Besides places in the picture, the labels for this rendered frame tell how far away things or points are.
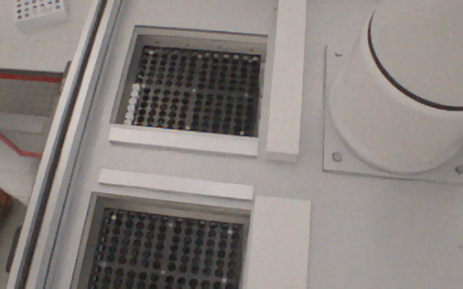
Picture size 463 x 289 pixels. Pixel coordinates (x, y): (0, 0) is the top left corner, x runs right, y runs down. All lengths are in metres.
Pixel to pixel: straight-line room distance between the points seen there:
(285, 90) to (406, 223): 0.27
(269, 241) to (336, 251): 0.10
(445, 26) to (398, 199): 0.31
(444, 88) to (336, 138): 0.22
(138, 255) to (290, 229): 0.23
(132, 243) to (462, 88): 0.50
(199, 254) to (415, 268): 0.32
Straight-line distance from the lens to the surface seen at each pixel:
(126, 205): 0.77
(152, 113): 0.79
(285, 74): 0.69
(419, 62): 0.49
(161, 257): 0.71
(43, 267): 0.63
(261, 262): 0.60
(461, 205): 0.72
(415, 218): 0.68
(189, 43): 0.85
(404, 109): 0.54
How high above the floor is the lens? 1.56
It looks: 66 degrees down
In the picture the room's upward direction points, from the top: 4 degrees counter-clockwise
